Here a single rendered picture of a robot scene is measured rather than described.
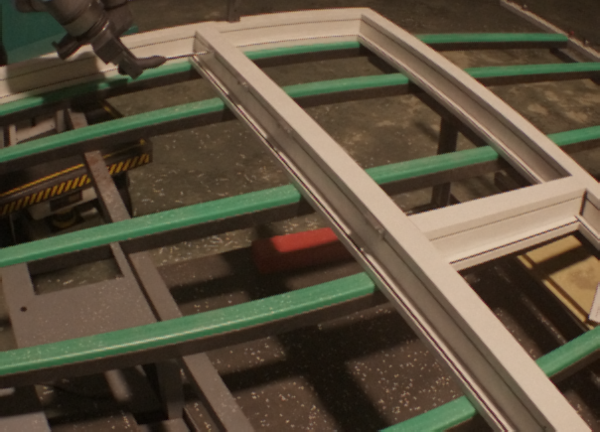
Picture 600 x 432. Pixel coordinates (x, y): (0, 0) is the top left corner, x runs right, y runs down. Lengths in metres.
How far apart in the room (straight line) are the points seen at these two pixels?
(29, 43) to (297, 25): 1.00
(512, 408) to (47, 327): 0.62
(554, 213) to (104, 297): 0.72
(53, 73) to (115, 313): 0.78
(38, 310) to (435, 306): 0.54
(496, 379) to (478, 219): 0.32
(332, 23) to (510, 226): 0.85
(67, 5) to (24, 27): 1.03
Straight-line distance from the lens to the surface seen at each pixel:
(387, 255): 1.11
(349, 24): 1.93
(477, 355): 0.96
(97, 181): 1.41
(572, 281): 1.61
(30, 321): 1.08
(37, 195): 2.41
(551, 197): 1.27
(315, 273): 1.58
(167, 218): 1.23
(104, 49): 1.50
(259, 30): 1.83
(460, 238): 1.16
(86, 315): 1.07
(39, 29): 2.50
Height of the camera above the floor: 1.55
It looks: 33 degrees down
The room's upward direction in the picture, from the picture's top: 3 degrees clockwise
